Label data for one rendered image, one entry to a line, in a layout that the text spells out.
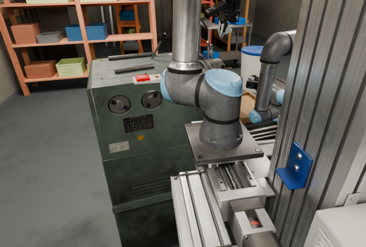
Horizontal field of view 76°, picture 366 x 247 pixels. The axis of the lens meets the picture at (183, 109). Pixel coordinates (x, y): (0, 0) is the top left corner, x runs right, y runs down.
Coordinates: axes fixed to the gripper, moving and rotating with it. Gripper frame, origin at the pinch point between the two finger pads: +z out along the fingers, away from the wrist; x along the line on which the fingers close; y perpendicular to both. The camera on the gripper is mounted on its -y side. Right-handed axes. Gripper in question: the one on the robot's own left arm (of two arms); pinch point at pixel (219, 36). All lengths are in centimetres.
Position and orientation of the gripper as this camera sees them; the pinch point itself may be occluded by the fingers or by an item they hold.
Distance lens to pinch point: 132.8
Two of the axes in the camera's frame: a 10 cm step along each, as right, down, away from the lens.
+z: -0.5, 7.4, 6.7
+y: 9.6, -1.5, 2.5
